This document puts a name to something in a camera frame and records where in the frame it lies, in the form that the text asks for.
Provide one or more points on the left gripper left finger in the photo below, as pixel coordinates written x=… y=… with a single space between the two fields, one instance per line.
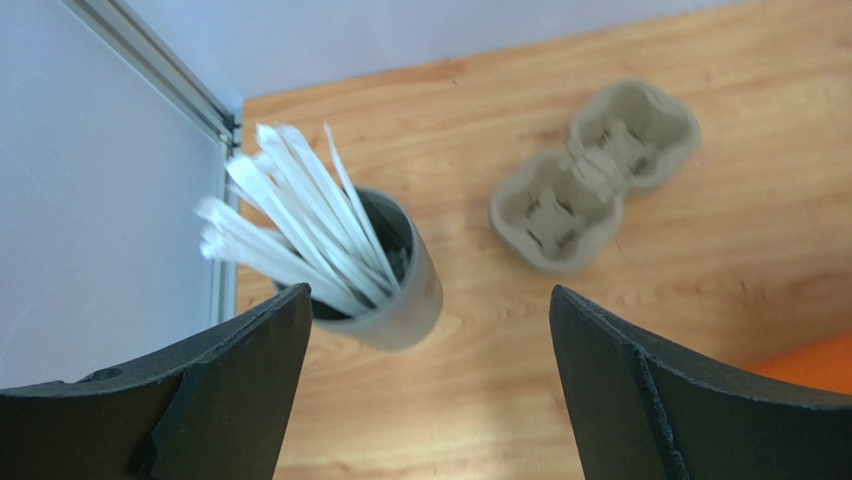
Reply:
x=215 y=405

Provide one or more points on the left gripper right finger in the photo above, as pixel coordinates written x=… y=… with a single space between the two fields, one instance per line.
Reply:
x=644 y=407

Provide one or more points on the orange paper bag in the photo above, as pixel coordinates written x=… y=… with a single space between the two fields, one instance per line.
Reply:
x=824 y=365

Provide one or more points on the grey straw holder cup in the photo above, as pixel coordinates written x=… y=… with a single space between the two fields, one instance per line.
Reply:
x=410 y=315

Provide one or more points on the left aluminium frame post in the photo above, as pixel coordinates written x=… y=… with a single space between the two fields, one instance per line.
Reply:
x=127 y=34

